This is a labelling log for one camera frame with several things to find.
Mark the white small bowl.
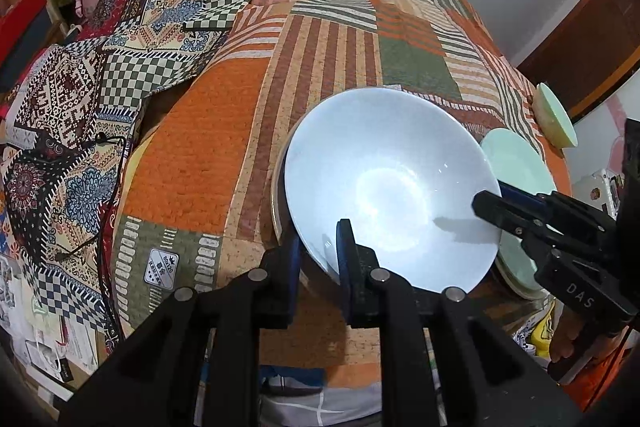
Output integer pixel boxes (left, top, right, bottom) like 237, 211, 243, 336
283, 88, 500, 293

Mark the person's right hand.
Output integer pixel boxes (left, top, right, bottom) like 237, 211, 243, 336
549, 300, 627, 372

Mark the green ceramic bowl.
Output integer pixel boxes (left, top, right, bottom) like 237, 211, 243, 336
533, 82, 578, 150

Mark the orange striped patchwork cloth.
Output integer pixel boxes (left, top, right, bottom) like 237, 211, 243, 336
110, 0, 573, 388

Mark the patterned checkered blanket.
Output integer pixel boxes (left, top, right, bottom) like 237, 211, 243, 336
1, 0, 250, 332

